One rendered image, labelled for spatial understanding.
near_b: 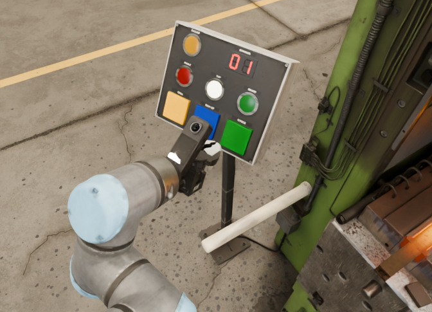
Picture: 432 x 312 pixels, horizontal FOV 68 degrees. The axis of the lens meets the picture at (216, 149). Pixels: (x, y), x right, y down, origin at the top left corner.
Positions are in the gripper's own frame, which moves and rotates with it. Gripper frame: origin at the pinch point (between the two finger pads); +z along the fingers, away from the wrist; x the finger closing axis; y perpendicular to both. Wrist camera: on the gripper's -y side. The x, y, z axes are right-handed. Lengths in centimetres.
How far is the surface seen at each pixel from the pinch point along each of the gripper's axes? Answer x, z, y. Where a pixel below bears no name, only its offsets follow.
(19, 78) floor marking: -222, 94, 69
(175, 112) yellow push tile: -19.5, 10.4, 1.8
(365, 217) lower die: 36.6, 14.5, 6.2
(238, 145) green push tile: 1.7, 10.3, 2.3
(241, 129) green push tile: 1.1, 10.4, -2.0
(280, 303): 30, 62, 87
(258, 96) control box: 2.2, 11.1, -11.3
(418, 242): 46.6, 7.5, 2.7
